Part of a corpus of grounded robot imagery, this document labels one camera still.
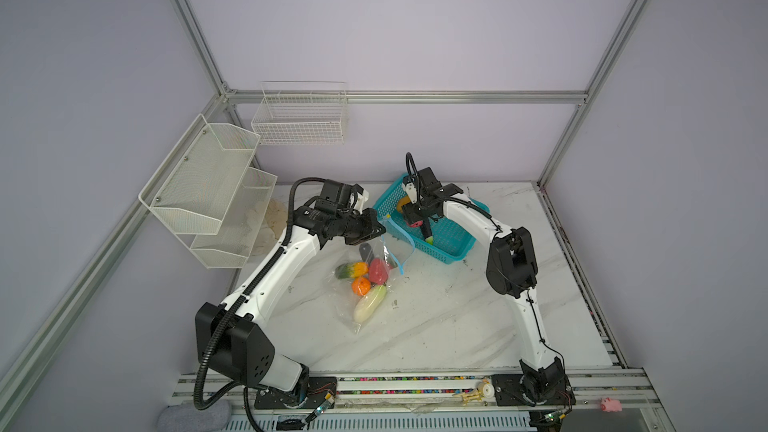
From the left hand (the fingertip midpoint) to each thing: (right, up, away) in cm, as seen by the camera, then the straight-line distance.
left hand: (385, 231), depth 76 cm
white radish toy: (-4, -21, +8) cm, 23 cm away
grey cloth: (-45, -43, -9) cm, 63 cm away
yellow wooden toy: (+24, -40, -4) cm, 47 cm away
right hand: (+8, +6, +24) cm, 26 cm away
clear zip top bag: (+1, -7, +25) cm, 26 cm away
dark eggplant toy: (+14, -2, +28) cm, 31 cm away
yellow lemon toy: (+6, +9, +28) cm, 30 cm away
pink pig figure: (+54, -42, -6) cm, 68 cm away
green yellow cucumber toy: (-11, -13, +12) cm, 20 cm away
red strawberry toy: (-2, -12, +8) cm, 15 cm away
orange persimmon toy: (-7, -17, +12) cm, 22 cm away
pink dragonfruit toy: (+10, +1, +22) cm, 24 cm away
